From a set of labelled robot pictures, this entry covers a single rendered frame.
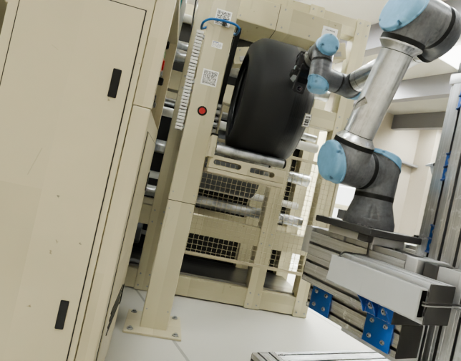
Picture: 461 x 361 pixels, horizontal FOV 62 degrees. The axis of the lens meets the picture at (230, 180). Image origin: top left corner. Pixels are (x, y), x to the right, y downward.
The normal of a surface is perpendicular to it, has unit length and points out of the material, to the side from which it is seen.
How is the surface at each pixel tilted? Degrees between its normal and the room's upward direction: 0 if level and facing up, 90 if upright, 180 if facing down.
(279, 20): 90
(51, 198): 90
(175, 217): 90
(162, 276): 90
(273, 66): 70
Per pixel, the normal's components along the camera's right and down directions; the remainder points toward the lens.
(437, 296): 0.47, 0.10
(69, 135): 0.15, 0.03
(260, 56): -0.47, -0.49
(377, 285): -0.85, -0.20
